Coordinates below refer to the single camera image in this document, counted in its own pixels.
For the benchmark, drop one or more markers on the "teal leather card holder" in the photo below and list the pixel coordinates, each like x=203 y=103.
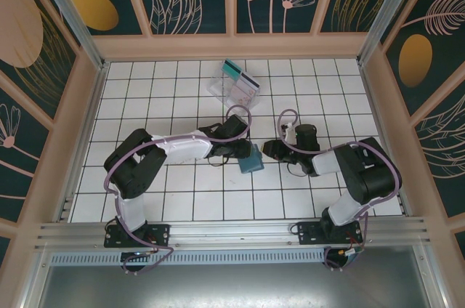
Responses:
x=250 y=164

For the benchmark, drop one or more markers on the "clear acrylic card stand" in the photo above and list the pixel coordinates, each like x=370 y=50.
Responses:
x=218 y=86

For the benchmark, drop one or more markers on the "white card with black stripe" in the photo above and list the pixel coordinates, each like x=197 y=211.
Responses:
x=250 y=81

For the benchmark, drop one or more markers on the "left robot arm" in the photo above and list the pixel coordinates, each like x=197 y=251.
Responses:
x=181 y=148

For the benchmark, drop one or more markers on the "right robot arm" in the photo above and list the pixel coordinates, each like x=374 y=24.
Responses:
x=327 y=162

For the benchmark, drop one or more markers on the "pink floral card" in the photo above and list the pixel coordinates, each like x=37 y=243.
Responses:
x=243 y=95

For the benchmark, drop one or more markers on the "teal card with black stripe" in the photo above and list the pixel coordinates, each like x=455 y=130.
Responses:
x=231 y=69

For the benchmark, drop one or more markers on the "grey metal sheet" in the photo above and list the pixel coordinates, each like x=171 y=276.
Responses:
x=232 y=286

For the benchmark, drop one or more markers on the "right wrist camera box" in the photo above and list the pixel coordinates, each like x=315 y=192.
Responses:
x=288 y=135

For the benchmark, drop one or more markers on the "aluminium mounting rail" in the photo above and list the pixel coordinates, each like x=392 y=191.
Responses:
x=232 y=231

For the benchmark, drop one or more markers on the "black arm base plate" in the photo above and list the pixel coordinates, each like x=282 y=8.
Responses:
x=161 y=233
x=309 y=235

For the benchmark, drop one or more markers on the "aluminium table edge rail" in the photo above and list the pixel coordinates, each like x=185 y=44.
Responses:
x=93 y=104
x=402 y=203

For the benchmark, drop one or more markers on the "aluminium corner post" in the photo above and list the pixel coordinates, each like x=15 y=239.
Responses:
x=381 y=17
x=78 y=28

